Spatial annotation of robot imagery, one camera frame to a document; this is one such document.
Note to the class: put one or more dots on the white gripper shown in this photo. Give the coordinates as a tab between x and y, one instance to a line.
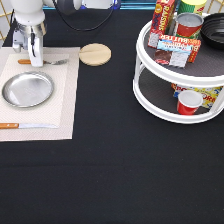
30	38

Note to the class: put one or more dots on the wooden handled fork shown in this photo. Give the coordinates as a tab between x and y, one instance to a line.
59	62

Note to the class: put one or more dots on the round silver metal plate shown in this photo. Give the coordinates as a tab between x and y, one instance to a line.
28	89

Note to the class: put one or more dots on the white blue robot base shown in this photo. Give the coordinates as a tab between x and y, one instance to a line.
116	4

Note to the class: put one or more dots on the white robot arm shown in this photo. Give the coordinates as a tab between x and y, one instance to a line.
30	12

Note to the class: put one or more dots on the round wooden coaster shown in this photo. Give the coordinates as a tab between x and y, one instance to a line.
95	54

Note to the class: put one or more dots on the beige woven placemat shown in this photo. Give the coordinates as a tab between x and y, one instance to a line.
58	110

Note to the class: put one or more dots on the red raisins box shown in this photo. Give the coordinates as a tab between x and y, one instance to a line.
161	21

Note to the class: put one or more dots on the brown chocolate pudding box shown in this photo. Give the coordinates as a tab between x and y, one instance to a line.
172	53

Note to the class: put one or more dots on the yellow green can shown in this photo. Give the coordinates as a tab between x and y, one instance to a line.
192	6

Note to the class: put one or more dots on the red tin can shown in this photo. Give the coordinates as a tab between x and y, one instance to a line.
188	25

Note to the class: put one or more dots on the orange butter box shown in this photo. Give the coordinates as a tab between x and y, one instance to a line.
195	46

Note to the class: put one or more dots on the red plastic cup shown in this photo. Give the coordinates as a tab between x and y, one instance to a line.
188	102

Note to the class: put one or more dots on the white two-tier turntable shelf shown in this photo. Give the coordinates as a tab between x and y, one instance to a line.
151	81

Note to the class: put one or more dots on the black bowl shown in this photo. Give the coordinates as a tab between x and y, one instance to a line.
212	31

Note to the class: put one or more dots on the yellow popcorn box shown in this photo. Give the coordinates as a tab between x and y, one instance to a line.
209	94

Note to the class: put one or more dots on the wooden handled knife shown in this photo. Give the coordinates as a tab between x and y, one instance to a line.
25	125

